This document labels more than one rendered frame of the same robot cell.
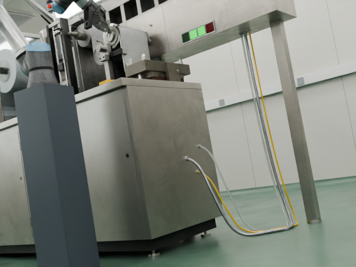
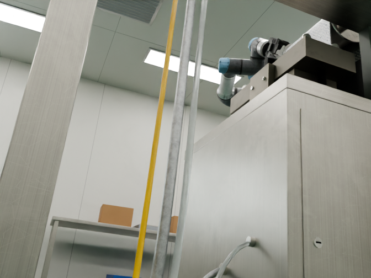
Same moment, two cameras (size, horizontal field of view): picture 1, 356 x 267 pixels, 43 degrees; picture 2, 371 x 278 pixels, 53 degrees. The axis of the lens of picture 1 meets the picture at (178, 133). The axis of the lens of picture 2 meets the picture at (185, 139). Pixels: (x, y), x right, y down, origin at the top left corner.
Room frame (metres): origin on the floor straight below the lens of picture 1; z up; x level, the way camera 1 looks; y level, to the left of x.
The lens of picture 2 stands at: (2.88, -0.93, 0.42)
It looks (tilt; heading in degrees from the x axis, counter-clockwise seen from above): 21 degrees up; 122
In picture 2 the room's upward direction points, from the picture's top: 6 degrees clockwise
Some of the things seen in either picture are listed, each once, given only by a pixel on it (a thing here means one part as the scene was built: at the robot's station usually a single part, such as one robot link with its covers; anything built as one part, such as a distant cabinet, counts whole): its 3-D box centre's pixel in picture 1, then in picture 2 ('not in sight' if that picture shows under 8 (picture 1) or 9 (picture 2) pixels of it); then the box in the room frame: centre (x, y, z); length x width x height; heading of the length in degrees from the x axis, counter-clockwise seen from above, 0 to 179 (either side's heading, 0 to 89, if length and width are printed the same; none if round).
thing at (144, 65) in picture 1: (158, 70); (284, 87); (2.60, 0.05, 1.00); 0.40 x 0.16 x 0.06; 141
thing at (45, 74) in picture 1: (42, 79); not in sight; (2.14, 0.61, 0.95); 0.15 x 0.15 x 0.10
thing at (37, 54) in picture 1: (38, 56); not in sight; (2.15, 0.61, 1.07); 0.13 x 0.12 x 0.14; 28
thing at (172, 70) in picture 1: (172, 72); (260, 87); (2.56, -0.03, 0.96); 0.10 x 0.03 x 0.11; 141
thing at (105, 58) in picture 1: (107, 69); not in sight; (2.58, 0.34, 1.05); 0.06 x 0.05 x 0.31; 141
